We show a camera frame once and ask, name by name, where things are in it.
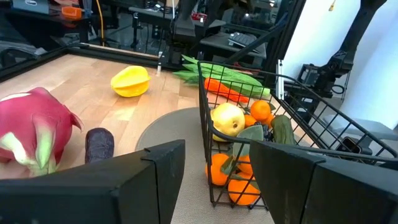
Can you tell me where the yellow starfruit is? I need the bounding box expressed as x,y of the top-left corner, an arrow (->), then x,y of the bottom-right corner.
110,65 -> 152,98

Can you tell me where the yellow cable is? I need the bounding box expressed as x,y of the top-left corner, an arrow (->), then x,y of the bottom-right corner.
95,0 -> 106,47

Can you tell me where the purple grape bunch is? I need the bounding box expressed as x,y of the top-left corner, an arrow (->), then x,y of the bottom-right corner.
231,121 -> 275,159

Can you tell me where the black aluminium table frame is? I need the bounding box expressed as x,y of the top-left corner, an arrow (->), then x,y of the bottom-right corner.
0,0 -> 307,91

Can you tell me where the black computer keyboard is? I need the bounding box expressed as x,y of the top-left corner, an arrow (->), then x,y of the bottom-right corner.
228,31 -> 259,47

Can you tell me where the orange mandarin bunch with leaves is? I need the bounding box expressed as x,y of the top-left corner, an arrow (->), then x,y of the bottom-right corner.
243,99 -> 276,129
204,152 -> 262,207

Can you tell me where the orange plastic container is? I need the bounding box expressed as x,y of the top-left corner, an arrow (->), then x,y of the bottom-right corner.
61,6 -> 83,20

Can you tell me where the orange carrot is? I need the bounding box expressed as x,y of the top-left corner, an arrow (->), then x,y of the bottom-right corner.
203,77 -> 250,104

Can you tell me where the round grey mat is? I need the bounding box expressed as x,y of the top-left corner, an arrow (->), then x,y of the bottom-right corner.
135,107 -> 276,224

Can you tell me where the dark desk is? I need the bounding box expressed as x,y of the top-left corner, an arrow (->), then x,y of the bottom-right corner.
198,30 -> 268,60

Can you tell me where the dark green cucumber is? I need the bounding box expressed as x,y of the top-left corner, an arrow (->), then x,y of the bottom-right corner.
270,114 -> 296,146

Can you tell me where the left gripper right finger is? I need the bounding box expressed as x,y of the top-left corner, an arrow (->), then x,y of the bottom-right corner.
248,140 -> 398,224

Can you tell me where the dark purple oblong vegetable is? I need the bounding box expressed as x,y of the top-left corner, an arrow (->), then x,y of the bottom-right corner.
85,127 -> 115,165

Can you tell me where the black wire basket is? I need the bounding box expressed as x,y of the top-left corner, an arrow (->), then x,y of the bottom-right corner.
197,60 -> 398,210

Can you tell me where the pink dragon fruit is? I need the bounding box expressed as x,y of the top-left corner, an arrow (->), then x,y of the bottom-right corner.
0,86 -> 84,178

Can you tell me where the green corn in husk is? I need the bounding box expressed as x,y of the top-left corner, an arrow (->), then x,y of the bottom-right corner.
172,54 -> 272,99

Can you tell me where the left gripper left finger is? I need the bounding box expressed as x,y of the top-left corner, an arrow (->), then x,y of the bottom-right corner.
0,139 -> 187,224

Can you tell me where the yellow pear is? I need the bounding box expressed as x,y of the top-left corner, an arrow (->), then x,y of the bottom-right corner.
210,102 -> 246,143

